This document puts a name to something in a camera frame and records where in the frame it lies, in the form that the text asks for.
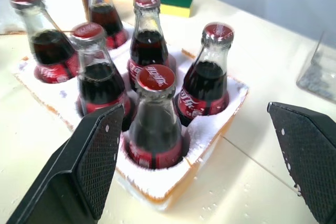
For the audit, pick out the glass cola bottle red cap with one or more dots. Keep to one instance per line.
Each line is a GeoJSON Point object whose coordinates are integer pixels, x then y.
{"type": "Point", "coordinates": [148, 40]}
{"type": "Point", "coordinates": [46, 40]}
{"type": "Point", "coordinates": [105, 14]}
{"type": "Point", "coordinates": [98, 77]}
{"type": "Point", "coordinates": [156, 119]}
{"type": "Point", "coordinates": [203, 77]}

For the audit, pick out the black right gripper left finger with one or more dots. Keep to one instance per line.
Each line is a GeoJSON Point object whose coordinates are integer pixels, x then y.
{"type": "Point", "coordinates": [78, 166]}

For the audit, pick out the clear plastic container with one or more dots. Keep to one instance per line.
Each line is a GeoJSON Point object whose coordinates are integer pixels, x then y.
{"type": "Point", "coordinates": [319, 72]}

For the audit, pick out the white foam bottle crate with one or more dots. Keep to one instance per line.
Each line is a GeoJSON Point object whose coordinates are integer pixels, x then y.
{"type": "Point", "coordinates": [210, 129]}

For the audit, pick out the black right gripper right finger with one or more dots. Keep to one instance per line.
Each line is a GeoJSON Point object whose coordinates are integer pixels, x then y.
{"type": "Point", "coordinates": [304, 153]}

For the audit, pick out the yellow green sponge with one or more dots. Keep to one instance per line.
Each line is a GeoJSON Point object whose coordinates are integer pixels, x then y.
{"type": "Point", "coordinates": [176, 5]}

